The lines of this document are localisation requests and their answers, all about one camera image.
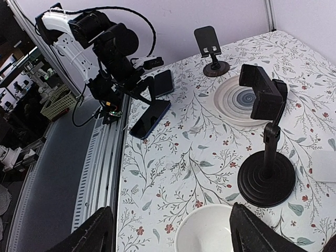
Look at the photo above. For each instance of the front aluminium rail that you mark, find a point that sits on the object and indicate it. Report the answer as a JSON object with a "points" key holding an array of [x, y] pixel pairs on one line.
{"points": [[77, 172]]}

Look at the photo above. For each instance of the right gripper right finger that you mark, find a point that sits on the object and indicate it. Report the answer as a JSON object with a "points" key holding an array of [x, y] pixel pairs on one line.
{"points": [[249, 233]]}

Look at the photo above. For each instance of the white folding phone stand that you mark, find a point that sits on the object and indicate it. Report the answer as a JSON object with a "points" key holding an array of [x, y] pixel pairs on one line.
{"points": [[323, 166]]}

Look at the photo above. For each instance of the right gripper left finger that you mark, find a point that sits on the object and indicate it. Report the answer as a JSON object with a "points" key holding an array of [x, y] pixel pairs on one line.
{"points": [[95, 234]]}

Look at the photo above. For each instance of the swirl patterned plate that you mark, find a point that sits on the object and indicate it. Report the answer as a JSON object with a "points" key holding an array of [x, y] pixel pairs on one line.
{"points": [[235, 103]]}

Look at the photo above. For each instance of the white bowl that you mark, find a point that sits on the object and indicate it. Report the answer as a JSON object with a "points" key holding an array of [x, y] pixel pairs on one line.
{"points": [[205, 229]]}

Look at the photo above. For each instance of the short black phone stand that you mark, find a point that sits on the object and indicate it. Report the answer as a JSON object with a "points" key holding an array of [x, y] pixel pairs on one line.
{"points": [[208, 44]]}

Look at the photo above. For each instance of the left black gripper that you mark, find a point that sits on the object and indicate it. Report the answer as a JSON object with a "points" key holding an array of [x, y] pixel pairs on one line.
{"points": [[129, 81]]}

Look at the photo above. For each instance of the floral patterned table mat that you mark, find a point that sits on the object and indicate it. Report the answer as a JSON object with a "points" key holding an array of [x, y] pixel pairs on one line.
{"points": [[192, 157]]}

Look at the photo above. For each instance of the left aluminium frame post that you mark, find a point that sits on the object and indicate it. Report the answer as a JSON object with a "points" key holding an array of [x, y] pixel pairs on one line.
{"points": [[270, 15]]}

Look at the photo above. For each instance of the green plastic basket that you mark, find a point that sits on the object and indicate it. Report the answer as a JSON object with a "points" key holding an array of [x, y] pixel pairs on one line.
{"points": [[60, 100]]}

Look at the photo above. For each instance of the blue-edged black phone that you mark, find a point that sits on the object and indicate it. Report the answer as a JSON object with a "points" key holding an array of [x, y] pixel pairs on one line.
{"points": [[149, 120]]}

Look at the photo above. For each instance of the black round-base phone stand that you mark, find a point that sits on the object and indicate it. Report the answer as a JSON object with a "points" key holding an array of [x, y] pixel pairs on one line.
{"points": [[266, 178]]}

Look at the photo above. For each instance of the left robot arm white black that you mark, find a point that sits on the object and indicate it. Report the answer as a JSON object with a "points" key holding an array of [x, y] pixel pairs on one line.
{"points": [[99, 49]]}

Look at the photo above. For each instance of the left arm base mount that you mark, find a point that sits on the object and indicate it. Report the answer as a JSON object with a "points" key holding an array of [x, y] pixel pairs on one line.
{"points": [[108, 112]]}

